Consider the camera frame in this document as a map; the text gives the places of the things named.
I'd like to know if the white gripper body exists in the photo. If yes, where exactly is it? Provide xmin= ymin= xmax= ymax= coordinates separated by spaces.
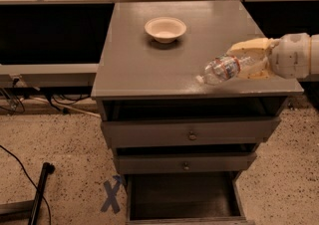
xmin=269 ymin=33 xmax=311 ymax=79

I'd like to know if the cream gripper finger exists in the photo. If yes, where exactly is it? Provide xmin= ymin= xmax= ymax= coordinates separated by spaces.
xmin=238 ymin=57 xmax=275 ymax=80
xmin=226 ymin=38 xmax=279 ymax=58

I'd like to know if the clear plastic water bottle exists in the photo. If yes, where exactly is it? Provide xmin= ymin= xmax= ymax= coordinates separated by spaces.
xmin=195 ymin=55 xmax=256 ymax=86

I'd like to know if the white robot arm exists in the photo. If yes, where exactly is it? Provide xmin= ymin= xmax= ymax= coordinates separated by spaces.
xmin=226 ymin=33 xmax=319 ymax=80

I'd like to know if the grey top drawer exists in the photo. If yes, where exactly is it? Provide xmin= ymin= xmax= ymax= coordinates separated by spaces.
xmin=101 ymin=116 xmax=280 ymax=148

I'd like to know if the grey drawer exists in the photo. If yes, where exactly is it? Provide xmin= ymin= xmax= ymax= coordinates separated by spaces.
xmin=101 ymin=116 xmax=280 ymax=148
xmin=114 ymin=153 xmax=256 ymax=174
xmin=127 ymin=172 xmax=254 ymax=225

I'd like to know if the grey wooden drawer cabinet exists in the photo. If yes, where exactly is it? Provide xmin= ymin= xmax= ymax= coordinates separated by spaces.
xmin=91 ymin=0 xmax=305 ymax=225

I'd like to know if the grey middle drawer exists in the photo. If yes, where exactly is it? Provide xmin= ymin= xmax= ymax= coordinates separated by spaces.
xmin=114 ymin=153 xmax=256 ymax=174

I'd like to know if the grey bottom drawer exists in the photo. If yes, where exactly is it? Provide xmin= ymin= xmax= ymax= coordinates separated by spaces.
xmin=127 ymin=172 xmax=254 ymax=225

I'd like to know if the white paper bowl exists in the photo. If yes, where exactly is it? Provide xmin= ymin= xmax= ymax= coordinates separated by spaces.
xmin=145 ymin=17 xmax=186 ymax=44

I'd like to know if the blue tape cross mark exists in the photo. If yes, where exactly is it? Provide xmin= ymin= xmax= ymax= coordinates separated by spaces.
xmin=101 ymin=175 xmax=122 ymax=214

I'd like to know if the black metal stand leg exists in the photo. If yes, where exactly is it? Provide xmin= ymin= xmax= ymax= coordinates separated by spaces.
xmin=28 ymin=162 xmax=55 ymax=225

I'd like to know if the black floor cable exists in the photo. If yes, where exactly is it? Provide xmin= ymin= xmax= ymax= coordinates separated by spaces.
xmin=0 ymin=144 xmax=53 ymax=225

